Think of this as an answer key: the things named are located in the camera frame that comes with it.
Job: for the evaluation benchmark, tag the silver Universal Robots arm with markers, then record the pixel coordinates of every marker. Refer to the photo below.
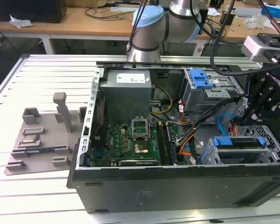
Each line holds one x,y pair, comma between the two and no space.
151,30

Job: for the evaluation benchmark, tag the black computer tower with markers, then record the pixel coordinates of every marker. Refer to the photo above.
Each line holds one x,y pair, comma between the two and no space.
205,14

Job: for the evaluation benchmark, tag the large black box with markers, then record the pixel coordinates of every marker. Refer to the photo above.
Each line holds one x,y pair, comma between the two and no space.
37,11

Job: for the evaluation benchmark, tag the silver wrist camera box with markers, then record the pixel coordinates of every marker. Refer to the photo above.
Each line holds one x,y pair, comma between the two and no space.
254,46

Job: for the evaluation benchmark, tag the silver metal disk bay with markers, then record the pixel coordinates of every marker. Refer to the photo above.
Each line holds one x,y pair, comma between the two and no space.
213,156

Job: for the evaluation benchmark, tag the blue plastic drive latch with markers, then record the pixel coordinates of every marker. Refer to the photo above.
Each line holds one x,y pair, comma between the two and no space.
200,79

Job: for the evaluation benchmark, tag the grey power supply unit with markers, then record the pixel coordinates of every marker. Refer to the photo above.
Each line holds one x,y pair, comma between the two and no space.
126,100

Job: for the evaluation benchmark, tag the grey parts rack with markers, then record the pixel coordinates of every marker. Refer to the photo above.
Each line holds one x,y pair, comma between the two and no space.
46,149

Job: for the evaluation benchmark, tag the hard disk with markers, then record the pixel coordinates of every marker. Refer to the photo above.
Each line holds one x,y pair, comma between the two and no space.
245,142

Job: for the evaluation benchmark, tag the installed RAM stick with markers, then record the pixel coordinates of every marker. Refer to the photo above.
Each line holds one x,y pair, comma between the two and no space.
172,144

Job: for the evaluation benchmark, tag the black case fan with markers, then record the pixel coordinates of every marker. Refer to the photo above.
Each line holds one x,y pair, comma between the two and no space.
104,121

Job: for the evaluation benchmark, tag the silver optical drive cage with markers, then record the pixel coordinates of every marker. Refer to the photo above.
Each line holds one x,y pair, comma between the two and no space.
200,98

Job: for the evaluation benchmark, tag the silver flat device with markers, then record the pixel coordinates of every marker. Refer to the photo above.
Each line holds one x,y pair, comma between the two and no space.
247,11

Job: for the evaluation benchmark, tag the green Dell motherboard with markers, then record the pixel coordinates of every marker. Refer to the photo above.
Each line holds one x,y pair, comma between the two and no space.
119,144

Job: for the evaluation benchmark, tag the black RAM slot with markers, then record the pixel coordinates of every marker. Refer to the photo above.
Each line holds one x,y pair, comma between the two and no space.
165,144
160,144

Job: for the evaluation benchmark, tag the silver CPU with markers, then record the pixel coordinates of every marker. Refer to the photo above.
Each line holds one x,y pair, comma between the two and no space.
30,139

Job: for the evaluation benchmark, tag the clear plastic wrap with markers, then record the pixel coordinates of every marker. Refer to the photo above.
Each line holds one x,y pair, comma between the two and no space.
254,22

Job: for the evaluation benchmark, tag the black camera mounting bracket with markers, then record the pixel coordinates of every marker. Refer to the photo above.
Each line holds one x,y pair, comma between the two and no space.
275,38

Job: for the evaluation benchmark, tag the CPU socket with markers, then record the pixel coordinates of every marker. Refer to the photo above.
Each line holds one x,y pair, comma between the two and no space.
140,148

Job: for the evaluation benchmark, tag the crumpled white paper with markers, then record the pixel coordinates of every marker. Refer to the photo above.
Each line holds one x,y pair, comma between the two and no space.
21,22

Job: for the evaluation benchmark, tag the black graphics card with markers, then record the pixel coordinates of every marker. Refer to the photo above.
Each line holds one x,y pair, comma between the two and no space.
140,162

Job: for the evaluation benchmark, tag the black open PC case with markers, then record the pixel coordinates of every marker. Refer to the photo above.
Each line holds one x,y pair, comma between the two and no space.
177,191

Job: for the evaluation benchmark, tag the wooden desk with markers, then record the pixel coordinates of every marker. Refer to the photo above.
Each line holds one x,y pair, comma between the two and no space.
95,25

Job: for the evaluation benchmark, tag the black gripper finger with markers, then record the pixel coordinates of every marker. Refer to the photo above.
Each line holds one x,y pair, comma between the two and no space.
260,114
250,98

